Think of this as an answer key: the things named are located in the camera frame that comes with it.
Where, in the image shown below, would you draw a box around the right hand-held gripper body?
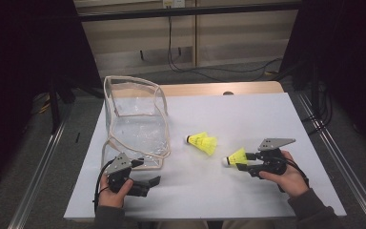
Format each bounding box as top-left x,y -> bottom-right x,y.
247,137 -> 296,179

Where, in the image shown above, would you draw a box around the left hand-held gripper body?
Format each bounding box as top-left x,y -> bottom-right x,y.
104,152 -> 152,198

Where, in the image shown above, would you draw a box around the clear plastic bag beige trim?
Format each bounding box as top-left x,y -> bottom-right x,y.
100,75 -> 173,173

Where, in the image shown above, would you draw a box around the person's right hand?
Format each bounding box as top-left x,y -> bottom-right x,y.
259,150 -> 310,198

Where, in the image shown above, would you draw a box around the person's left hand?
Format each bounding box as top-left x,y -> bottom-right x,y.
97,173 -> 134,209

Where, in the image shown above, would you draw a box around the white table sheet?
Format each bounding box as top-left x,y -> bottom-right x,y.
63,92 -> 347,221

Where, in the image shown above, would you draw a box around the black metal stand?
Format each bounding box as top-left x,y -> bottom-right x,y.
47,74 -> 77,135

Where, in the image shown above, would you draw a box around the black curtain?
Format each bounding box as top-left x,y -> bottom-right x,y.
0,0 -> 103,198
279,0 -> 366,156

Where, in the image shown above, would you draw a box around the black horizontal bar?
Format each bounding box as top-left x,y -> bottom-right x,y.
77,2 -> 303,23

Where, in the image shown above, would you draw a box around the right hand-held gripper cable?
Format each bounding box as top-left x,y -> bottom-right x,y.
282,156 -> 311,189

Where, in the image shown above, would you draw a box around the hand-held gripper cable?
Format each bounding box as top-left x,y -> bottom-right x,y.
92,159 -> 115,216
282,156 -> 311,189

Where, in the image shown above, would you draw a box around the left hand-held gripper cable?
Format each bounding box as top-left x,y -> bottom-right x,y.
92,159 -> 115,216

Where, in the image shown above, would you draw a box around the aluminium floor rail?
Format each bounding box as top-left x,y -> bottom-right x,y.
296,92 -> 366,229
7,104 -> 74,229

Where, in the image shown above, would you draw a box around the black floor cables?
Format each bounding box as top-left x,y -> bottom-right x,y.
301,82 -> 335,136

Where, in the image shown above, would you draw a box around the yellow floor cable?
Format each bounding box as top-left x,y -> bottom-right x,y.
32,92 -> 52,115

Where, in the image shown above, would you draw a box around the black wall cable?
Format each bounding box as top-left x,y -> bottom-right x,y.
166,15 -> 283,82

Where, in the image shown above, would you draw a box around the white wall socket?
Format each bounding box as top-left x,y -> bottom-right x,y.
162,0 -> 186,9

